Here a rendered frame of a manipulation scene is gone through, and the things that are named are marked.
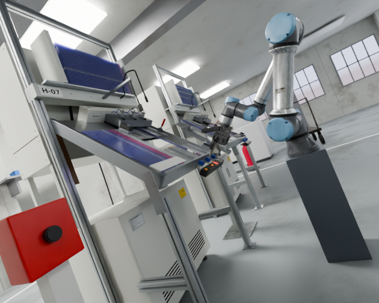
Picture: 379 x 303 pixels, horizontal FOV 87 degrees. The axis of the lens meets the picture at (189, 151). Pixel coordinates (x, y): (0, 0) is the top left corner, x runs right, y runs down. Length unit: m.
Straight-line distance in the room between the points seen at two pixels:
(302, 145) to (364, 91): 9.21
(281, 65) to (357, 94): 9.27
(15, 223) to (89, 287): 0.86
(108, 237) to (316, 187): 1.04
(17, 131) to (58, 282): 1.04
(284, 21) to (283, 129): 0.43
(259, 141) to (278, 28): 4.15
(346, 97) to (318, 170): 9.07
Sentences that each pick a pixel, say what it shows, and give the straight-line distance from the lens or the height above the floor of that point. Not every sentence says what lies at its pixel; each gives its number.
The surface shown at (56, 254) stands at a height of 0.65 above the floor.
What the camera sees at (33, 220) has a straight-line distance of 0.65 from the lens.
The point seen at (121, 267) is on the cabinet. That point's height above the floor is 0.38.
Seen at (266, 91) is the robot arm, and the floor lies 0.92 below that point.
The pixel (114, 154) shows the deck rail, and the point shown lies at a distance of 0.94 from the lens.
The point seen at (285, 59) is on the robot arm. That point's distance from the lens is 1.02.
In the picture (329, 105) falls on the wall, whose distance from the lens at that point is 10.05.
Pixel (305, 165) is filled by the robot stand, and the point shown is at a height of 0.50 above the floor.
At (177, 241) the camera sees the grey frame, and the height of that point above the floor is 0.47.
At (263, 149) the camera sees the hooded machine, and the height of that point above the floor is 0.26.
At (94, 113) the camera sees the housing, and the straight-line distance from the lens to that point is 1.36.
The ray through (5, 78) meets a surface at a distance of 1.60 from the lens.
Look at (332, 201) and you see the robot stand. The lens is 1.20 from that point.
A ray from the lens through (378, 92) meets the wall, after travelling 10.40.
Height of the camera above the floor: 0.75
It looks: 2 degrees up
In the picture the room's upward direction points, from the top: 22 degrees counter-clockwise
